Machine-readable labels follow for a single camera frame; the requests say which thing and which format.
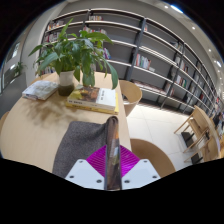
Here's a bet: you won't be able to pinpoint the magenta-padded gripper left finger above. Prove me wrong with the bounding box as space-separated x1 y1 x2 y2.
64 144 108 190

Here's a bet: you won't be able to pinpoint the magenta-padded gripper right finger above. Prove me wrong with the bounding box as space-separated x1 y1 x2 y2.
117 144 161 190

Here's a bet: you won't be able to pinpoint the zigzag-patterned grey towel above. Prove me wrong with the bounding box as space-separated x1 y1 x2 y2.
52 115 123 192

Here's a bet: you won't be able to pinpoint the rounded light wooden chair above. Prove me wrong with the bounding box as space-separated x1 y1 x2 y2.
129 137 177 178
118 79 143 118

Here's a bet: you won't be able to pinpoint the yellow book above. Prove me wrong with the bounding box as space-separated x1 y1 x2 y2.
64 92 120 116

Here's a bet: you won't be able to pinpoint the slatted wooden chair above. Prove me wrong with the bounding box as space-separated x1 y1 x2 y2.
173 105 222 164

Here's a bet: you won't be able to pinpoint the book with picture cover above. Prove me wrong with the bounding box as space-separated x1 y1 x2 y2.
67 85 118 111

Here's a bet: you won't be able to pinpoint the white-covered book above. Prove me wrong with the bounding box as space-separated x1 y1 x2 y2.
21 79 60 102

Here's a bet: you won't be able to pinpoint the green leafy potted plant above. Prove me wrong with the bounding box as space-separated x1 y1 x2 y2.
28 18 120 97

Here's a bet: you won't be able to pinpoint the grey bookshelf unit with books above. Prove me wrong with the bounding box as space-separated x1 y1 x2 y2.
39 7 224 118

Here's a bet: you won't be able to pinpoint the small distant potted plant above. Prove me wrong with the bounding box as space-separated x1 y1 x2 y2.
13 61 28 78

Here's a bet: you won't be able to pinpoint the ceiling spot lights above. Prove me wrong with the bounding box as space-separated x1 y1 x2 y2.
162 2 224 69

